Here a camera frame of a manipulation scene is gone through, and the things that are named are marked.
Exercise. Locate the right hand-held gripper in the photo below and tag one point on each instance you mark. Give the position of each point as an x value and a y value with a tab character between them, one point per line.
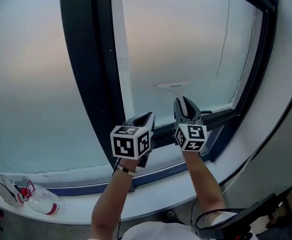
190	136

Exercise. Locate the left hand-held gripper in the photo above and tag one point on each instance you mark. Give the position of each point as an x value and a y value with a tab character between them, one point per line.
125	144

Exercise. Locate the white squeegee with red blade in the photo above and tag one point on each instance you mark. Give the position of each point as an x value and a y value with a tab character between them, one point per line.
173	86

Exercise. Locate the frosted window glass pane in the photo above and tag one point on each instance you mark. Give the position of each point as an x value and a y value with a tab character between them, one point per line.
180	46

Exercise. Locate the person's left forearm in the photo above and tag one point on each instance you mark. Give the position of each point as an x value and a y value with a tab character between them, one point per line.
110	201

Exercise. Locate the person's right forearm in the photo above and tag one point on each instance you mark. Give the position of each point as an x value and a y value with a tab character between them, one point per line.
203	181

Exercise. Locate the clear low window pane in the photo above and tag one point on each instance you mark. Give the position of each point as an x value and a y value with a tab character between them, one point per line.
170	159

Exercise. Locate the white chest freezer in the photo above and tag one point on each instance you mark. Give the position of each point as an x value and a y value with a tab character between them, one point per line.
93	71

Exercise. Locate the person's white black shoe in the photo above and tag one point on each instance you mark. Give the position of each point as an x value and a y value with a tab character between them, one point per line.
170	213

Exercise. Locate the person's white shirt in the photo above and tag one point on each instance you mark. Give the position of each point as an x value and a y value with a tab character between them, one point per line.
160	230

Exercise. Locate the large frosted fixed window pane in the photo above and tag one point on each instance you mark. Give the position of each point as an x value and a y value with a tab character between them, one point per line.
31	84

